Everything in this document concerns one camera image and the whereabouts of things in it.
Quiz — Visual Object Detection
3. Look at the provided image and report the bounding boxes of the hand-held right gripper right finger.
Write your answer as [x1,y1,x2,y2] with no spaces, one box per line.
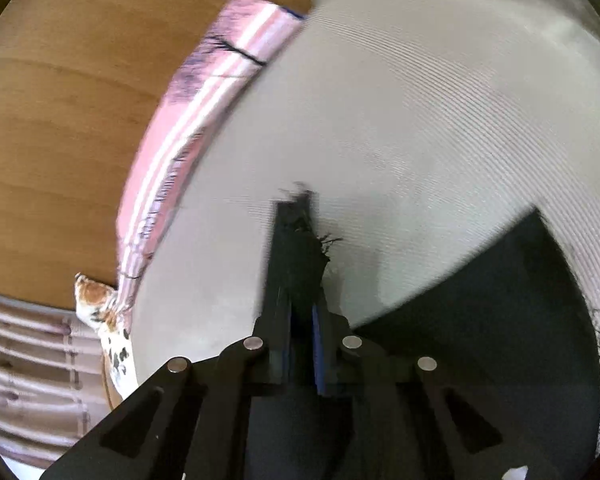
[312,292,563,480]

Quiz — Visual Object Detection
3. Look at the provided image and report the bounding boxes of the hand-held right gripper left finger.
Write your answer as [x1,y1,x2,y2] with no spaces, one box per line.
[40,200,293,480]

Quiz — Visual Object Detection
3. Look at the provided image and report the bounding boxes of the black pants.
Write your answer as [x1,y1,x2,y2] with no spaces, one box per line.
[245,185,600,480]

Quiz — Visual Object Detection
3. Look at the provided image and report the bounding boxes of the floral print pillow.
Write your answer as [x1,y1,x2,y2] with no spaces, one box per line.
[74,272,138,401]

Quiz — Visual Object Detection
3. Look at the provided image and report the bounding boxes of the pink striped pillow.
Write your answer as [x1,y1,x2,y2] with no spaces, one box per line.
[115,0,306,321]

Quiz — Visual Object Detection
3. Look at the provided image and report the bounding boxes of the striped beige curtain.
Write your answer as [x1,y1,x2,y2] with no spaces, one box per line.
[0,287,116,466]

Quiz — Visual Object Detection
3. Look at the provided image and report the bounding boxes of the beige textured bed mat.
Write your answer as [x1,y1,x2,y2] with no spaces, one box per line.
[130,0,600,461]

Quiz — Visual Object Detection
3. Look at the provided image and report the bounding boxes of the wooden headboard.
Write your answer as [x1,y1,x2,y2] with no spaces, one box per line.
[0,0,316,311]

